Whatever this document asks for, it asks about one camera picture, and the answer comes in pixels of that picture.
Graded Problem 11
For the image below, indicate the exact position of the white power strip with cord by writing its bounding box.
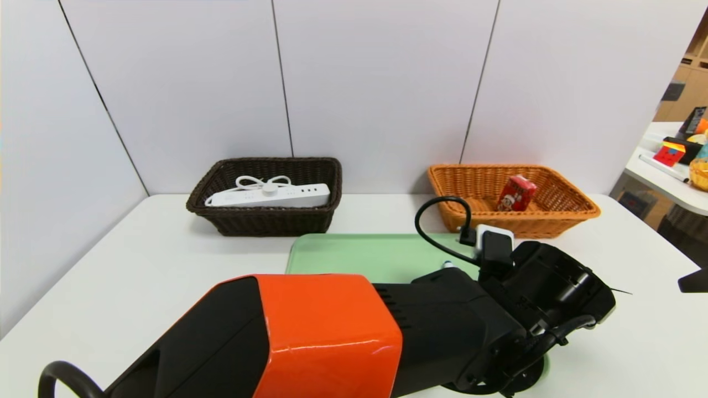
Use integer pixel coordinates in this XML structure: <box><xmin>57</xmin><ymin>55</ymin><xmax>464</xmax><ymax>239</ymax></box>
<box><xmin>205</xmin><ymin>175</ymin><xmax>331</xmax><ymax>209</ymax></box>

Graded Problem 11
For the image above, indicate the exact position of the red milk drink carton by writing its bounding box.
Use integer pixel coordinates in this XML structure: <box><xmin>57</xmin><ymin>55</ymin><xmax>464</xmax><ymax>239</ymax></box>
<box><xmin>496</xmin><ymin>175</ymin><xmax>538</xmax><ymax>213</ymax></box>

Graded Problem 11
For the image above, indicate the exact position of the dark brown wicker basket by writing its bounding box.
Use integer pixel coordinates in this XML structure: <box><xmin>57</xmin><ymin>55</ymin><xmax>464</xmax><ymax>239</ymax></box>
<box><xmin>186</xmin><ymin>157</ymin><xmax>343</xmax><ymax>237</ymax></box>

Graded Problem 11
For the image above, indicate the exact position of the orange wicker basket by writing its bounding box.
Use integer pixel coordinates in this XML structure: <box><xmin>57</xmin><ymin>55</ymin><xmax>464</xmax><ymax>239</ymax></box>
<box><xmin>429</xmin><ymin>164</ymin><xmax>602</xmax><ymax>239</ymax></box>

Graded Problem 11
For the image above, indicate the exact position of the light green plastic tray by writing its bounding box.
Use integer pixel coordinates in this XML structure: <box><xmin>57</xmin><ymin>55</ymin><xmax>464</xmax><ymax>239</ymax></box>
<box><xmin>286</xmin><ymin>233</ymin><xmax>551</xmax><ymax>387</ymax></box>

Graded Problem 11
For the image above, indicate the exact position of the white pen with black cap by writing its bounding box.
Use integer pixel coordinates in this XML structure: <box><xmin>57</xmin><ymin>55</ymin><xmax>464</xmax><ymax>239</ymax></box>
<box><xmin>638</xmin><ymin>155</ymin><xmax>688</xmax><ymax>184</ymax></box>

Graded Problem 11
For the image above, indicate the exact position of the white side table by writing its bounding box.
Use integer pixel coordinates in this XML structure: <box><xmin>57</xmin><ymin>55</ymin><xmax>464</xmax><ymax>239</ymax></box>
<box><xmin>624</xmin><ymin>123</ymin><xmax>708</xmax><ymax>217</ymax></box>

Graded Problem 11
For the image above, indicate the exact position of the colourful puzzle cube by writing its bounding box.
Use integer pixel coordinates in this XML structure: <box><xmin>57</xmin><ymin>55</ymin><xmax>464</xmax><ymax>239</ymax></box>
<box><xmin>653</xmin><ymin>142</ymin><xmax>686</xmax><ymax>168</ymax></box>

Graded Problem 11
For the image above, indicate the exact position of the black storage box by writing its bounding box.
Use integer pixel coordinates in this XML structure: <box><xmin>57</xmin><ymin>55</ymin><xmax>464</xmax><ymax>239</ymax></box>
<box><xmin>663</xmin><ymin>137</ymin><xmax>704</xmax><ymax>166</ymax></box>

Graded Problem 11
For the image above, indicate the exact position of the yellow round object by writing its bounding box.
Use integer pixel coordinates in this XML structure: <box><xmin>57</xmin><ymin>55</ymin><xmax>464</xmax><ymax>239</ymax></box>
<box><xmin>688</xmin><ymin>159</ymin><xmax>708</xmax><ymax>193</ymax></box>

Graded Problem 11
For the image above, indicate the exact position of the dark remote control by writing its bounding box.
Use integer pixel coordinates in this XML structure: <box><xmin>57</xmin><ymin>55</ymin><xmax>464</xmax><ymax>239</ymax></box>
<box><xmin>681</xmin><ymin>107</ymin><xmax>707</xmax><ymax>137</ymax></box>

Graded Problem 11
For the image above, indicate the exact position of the wooden shelf unit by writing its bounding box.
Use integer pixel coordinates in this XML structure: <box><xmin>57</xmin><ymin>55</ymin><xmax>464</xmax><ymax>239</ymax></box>
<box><xmin>654</xmin><ymin>6</ymin><xmax>708</xmax><ymax>124</ymax></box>

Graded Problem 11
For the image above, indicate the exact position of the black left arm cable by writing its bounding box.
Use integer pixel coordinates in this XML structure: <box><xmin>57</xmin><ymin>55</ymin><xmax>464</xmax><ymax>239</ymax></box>
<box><xmin>415</xmin><ymin>196</ymin><xmax>480</xmax><ymax>264</ymax></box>

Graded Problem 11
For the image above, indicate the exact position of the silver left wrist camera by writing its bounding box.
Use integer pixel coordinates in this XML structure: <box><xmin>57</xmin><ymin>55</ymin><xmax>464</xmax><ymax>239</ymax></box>
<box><xmin>475</xmin><ymin>224</ymin><xmax>516</xmax><ymax>267</ymax></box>

